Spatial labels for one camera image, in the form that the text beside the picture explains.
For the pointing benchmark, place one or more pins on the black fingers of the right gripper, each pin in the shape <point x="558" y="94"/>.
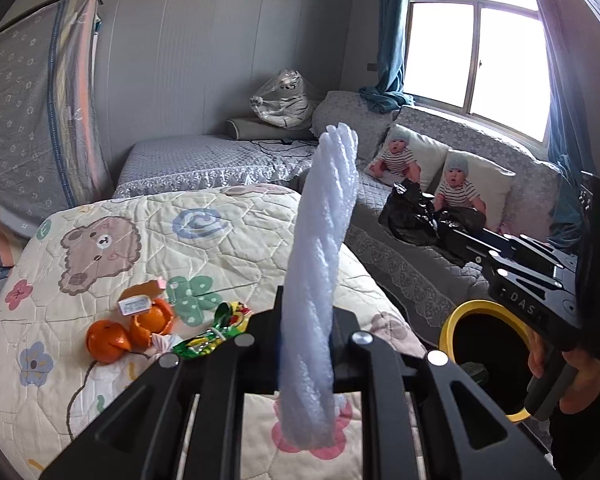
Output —
<point x="482" y="246"/>

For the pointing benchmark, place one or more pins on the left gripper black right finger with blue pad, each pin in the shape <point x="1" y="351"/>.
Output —
<point x="424" y="417"/>

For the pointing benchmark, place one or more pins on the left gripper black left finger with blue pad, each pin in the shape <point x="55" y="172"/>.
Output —
<point x="181" y="418"/>

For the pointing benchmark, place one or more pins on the orange fruit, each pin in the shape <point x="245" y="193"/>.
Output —
<point x="107" y="341"/>

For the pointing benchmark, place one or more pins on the black plastic bag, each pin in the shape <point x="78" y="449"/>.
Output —
<point x="409" y="216"/>

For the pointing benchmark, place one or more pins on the pink small carton box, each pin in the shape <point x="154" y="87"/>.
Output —
<point x="138" y="298"/>

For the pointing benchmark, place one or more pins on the green yellow candy wrapper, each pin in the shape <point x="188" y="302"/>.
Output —
<point x="230" y="320"/>

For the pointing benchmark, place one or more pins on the pink tissue wad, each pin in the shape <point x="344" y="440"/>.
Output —
<point x="162" y="344"/>

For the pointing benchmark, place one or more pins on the yellow rimmed trash bin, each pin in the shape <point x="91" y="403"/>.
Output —
<point x="492" y="346"/>

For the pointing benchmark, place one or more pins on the person's right hand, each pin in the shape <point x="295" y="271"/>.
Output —
<point x="584" y="388"/>

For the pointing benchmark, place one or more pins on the baby print pillow right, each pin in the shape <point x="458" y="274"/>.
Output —
<point x="471" y="181"/>

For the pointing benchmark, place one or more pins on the baby print pillow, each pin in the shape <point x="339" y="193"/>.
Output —
<point x="407" y="154"/>
<point x="471" y="181"/>

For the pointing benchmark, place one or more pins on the orange peel piece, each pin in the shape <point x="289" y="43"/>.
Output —
<point x="157" y="320"/>

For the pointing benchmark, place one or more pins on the blue curtain right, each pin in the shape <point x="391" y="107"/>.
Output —
<point x="572" y="44"/>

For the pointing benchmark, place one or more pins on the blue curtain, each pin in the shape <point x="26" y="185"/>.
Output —
<point x="387" y="95"/>
<point x="572" y="44"/>

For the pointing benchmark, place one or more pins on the baby print pillow left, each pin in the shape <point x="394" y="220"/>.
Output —
<point x="407" y="154"/>

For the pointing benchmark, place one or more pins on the cartoon quilted bed cover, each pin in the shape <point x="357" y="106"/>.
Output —
<point x="132" y="264"/>

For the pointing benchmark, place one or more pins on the blue curtain left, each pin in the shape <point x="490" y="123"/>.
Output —
<point x="387" y="95"/>

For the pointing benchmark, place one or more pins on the window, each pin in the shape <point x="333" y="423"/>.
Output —
<point x="481" y="59"/>

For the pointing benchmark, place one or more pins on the grey patterned cushion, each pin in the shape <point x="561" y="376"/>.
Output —
<point x="351" y="109"/>

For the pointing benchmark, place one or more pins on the tiger plush in plastic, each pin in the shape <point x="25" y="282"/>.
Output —
<point x="282" y="101"/>

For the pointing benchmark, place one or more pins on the grey bolster pillow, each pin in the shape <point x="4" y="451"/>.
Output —
<point x="252" y="129"/>

